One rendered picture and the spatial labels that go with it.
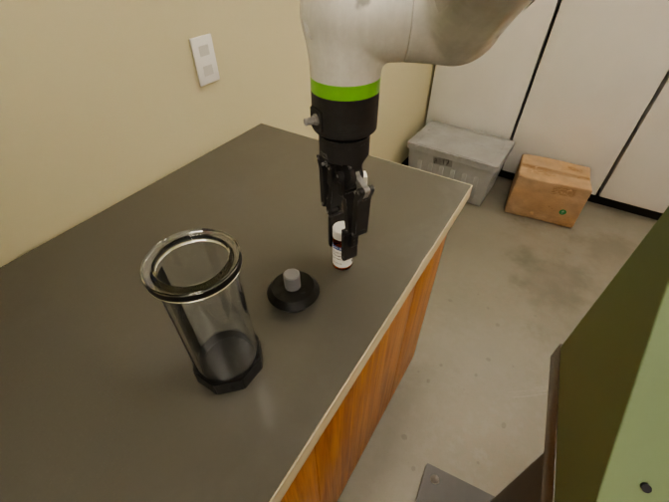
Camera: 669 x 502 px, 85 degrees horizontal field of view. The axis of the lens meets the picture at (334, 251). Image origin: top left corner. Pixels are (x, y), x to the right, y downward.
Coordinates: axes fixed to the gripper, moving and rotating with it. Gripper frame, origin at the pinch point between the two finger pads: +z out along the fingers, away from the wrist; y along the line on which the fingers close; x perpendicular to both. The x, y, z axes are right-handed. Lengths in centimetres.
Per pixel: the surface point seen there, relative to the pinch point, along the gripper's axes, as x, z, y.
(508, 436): 56, 102, 30
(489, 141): 178, 69, -99
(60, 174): -42, -3, -46
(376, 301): 0.7, 7.7, 10.6
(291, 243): -5.6, 7.7, -11.3
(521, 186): 169, 81, -62
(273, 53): 23, -10, -79
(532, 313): 113, 102, -3
